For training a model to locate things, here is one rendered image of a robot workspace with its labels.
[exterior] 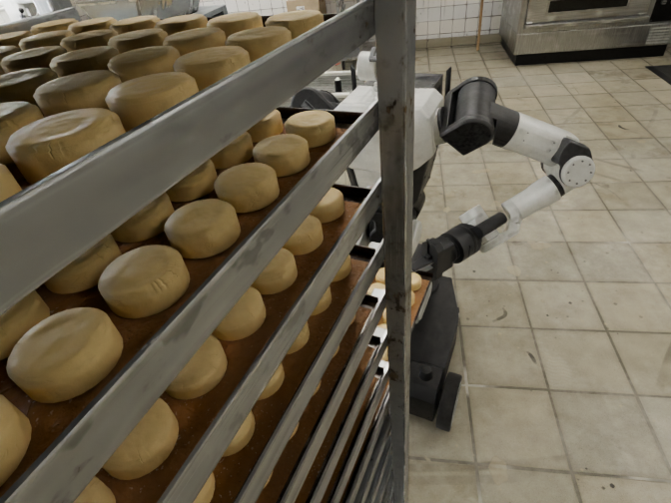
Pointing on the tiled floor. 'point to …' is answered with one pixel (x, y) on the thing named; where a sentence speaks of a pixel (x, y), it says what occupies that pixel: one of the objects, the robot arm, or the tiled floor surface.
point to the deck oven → (584, 30)
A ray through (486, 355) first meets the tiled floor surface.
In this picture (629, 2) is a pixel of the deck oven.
